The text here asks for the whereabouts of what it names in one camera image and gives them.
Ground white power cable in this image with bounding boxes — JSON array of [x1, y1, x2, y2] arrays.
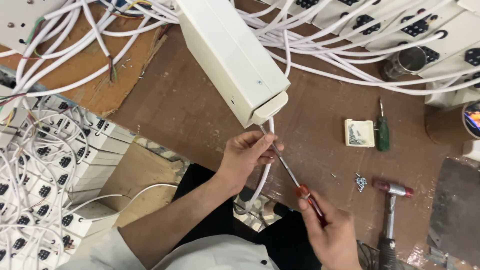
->
[[233, 117, 276, 215]]

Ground green handled screwdriver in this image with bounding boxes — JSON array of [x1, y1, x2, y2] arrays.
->
[[376, 98, 391, 152]]

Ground bundle of white cables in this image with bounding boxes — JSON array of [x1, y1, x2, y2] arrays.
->
[[0, 0, 480, 99]]

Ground person's white shirt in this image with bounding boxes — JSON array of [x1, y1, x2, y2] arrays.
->
[[56, 227, 280, 270]]

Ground red headed metal hammer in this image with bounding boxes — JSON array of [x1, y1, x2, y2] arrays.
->
[[371, 178, 415, 270]]

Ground tape roll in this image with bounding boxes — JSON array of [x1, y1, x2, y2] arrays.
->
[[461, 100, 480, 140]]

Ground small pile of screws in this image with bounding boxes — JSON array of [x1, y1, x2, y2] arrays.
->
[[354, 173, 368, 193]]

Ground steel cup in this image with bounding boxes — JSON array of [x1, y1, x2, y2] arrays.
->
[[382, 46, 428, 80]]

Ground person's left hand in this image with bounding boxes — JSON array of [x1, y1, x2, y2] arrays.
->
[[220, 130, 285, 196]]

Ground small white box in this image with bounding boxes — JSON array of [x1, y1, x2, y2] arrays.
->
[[462, 140, 480, 163]]

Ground row of white extension boards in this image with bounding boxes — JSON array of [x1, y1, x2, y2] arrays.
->
[[259, 0, 480, 109]]

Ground red handled screwdriver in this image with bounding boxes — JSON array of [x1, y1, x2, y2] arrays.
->
[[259, 124, 328, 228]]

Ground stack of white socket boards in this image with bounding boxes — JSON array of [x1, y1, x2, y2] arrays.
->
[[0, 85, 136, 270]]

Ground brown cardboard sheet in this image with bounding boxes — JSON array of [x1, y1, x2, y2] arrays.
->
[[0, 3, 169, 118]]

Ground long white extension box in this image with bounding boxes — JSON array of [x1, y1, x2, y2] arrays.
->
[[174, 0, 292, 130]]

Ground grey metal sheet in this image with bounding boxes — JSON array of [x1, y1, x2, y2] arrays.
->
[[427, 157, 480, 268]]

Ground metal bracket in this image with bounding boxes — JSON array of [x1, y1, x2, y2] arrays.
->
[[424, 245, 451, 268]]

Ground small cream screw box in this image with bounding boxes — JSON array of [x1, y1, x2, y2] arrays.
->
[[344, 119, 376, 148]]

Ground white panel with wires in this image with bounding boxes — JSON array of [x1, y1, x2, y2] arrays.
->
[[0, 0, 69, 55]]

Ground person's right hand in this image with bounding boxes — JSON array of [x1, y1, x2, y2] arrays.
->
[[298, 191, 363, 270]]

